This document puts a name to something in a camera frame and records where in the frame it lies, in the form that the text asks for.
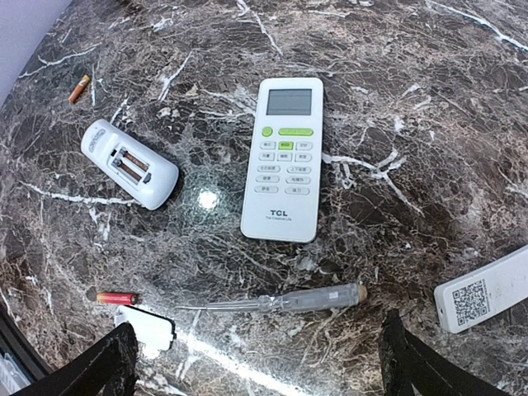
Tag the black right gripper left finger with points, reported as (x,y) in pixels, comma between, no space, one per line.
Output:
(106,368)

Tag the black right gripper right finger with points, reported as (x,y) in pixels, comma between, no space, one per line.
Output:
(410,367)

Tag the white battery cover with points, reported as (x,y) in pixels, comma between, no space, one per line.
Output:
(155,334)

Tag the red orange battery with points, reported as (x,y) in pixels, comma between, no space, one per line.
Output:
(117,298)
(78,90)

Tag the clear handle screwdriver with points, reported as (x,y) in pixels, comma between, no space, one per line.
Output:
(300,301)

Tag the white remote with compartment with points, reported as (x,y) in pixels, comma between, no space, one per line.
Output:
(144,174)

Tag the white remote with green buttons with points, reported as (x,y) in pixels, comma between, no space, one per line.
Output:
(282,187)

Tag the slim white remote control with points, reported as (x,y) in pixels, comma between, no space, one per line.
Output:
(481,294)

